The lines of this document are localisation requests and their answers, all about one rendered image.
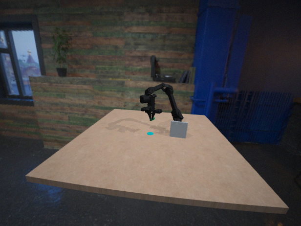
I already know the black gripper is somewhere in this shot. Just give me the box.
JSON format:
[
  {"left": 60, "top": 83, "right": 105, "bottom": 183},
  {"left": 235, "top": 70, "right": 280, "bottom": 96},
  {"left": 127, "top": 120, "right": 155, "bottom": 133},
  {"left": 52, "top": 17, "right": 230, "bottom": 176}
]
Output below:
[{"left": 141, "top": 102, "right": 162, "bottom": 120}]

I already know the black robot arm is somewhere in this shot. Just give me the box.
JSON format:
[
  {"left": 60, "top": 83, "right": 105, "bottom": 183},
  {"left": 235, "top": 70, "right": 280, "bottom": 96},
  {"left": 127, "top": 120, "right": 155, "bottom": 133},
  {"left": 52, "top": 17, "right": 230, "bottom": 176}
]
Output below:
[{"left": 140, "top": 83, "right": 184, "bottom": 122}]

